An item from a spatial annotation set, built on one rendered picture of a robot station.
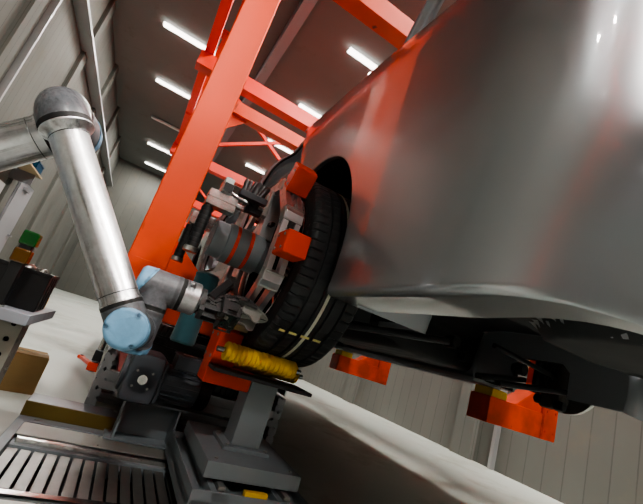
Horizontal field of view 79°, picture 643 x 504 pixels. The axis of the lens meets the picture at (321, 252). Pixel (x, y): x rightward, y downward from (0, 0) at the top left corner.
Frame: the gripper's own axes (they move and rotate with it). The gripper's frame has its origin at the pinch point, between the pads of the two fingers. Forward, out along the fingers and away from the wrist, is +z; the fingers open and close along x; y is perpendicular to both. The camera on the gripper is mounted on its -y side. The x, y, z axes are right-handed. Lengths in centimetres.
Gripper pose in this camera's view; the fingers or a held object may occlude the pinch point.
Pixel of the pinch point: (263, 317)
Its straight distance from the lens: 120.1
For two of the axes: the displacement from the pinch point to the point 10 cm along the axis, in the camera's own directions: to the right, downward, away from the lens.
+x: 5.3, -7.2, -4.5
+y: 1.1, 5.8, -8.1
